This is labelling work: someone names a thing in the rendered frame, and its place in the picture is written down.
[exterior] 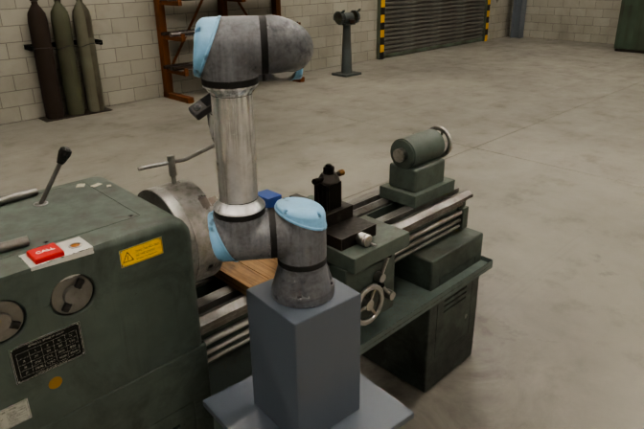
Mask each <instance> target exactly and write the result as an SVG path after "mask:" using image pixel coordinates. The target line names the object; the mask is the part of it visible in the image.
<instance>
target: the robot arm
mask: <svg viewBox="0 0 644 429"><path fill-rule="evenodd" d="M312 53H313V43H312V39H311V36H310V34H309V33H308V32H307V31H306V30H305V29H304V28H303V27H302V26H301V25H300V24H298V23H296V22H294V21H293V20H290V19H288V18H285V17H283V16H279V15H273V14H266V15H238V16H221V15H219V16H212V17H202V18H200V19H199V20H198V21H197V22H196V24H195V39H194V57H193V67H194V70H193V71H194V76H195V77H198V78H200V77H201V83H202V87H203V88H205V89H206V90H207V91H208V92H209V94H207V95H206V96H204V97H203V98H201V99H200V100H199V101H197V102H195V103H194V104H192V105H191V106H190V107H189V111H190V113H191V114H192V115H193V116H194V117H195V118H196V119H197V120H200V119H202V118H203V117H205V116H206V115H207V119H208V125H209V130H210V134H211V137H212V140H213V142H214V143H215V151H216V161H217V173H218V195H219V199H218V200H217V201H216V202H215V204H214V206H213V208H214V210H213V211H211V212H210V213H208V229H209V236H210V240H211V244H212V248H213V251H214V254H215V256H216V258H217V259H218V260H220V261H234V262H237V261H239V260H261V259H273V258H278V265H277V269H276V272H275V276H274V279H273V281H272V285H271V289H272V297H273V298H274V300H275V301H276V302H277V303H279V304H281V305H284V306H288V307H292V308H311V307H316V306H319V305H322V304H324V303H326V302H327V301H329V300H330V299H331V298H332V296H333V295H334V280H333V277H332V274H331V272H330V269H329V266H328V264H327V222H326V213H325V210H324V208H323V207H322V206H321V205H320V204H319V203H317V202H315V201H313V200H310V199H307V198H303V197H285V198H284V199H283V198H281V199H279V200H278V201H277V202H276V203H275V205H274V208H266V207H265V201H264V200H263V199H262V198H260V197H259V196H258V184H257V167H256V150H255V134H254V118H253V101H252V91H253V90H254V89H255V88H256V87H257V85H258V84H259V81H272V80H294V79H301V78H302V77H303V68H304V67H305V66H306V65H307V64H308V63H309V62H310V60H311V57H312Z"/></svg>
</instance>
